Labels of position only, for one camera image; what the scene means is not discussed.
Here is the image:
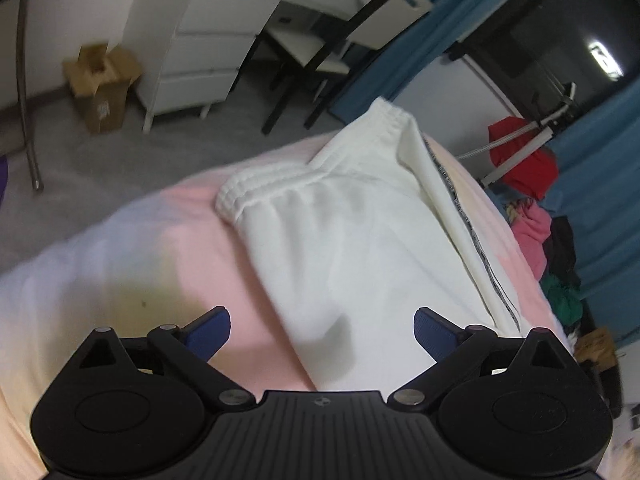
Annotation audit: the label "dark window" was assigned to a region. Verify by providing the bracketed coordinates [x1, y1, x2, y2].
[450, 0, 640, 133]

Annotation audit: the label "white drawer cabinet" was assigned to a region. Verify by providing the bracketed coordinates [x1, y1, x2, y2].
[122, 0, 281, 134]

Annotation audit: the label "curved metal pole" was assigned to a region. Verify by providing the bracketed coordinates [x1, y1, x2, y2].
[15, 0, 45, 192]

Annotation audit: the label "black and white chair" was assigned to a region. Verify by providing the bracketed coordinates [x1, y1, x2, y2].
[261, 0, 434, 136]

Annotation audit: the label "cardboard box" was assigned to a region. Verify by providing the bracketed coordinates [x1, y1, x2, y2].
[62, 42, 144, 135]

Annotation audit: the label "white pants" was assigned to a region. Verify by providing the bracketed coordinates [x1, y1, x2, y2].
[215, 97, 522, 393]

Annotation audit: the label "pink garment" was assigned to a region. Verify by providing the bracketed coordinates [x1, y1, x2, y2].
[511, 201, 553, 281]

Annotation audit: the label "blue curtain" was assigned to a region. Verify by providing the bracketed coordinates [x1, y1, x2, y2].
[331, 0, 640, 347]

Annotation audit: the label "pink bed sheet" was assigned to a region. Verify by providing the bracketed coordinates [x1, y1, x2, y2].
[0, 130, 573, 480]

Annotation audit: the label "black garment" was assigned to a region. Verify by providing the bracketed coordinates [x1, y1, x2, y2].
[542, 216, 582, 288]

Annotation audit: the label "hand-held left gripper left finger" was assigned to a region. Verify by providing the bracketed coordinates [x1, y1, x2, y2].
[70, 306, 254, 411]

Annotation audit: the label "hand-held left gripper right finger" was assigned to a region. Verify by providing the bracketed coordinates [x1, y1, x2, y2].
[388, 307, 572, 411]

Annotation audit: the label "red garment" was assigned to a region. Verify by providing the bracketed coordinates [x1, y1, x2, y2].
[488, 116, 560, 201]

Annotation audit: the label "green garment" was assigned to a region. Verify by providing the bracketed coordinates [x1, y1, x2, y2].
[541, 275, 583, 336]

